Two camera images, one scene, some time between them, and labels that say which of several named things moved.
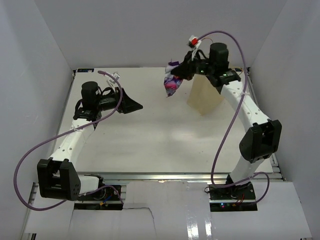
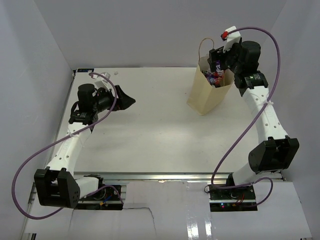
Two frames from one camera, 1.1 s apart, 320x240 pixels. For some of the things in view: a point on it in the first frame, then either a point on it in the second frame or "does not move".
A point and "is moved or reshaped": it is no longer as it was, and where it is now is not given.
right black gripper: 184,70 → 215,55
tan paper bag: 203,96 does not move
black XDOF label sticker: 85,70 does not move
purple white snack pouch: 171,82 is moved or reshaped
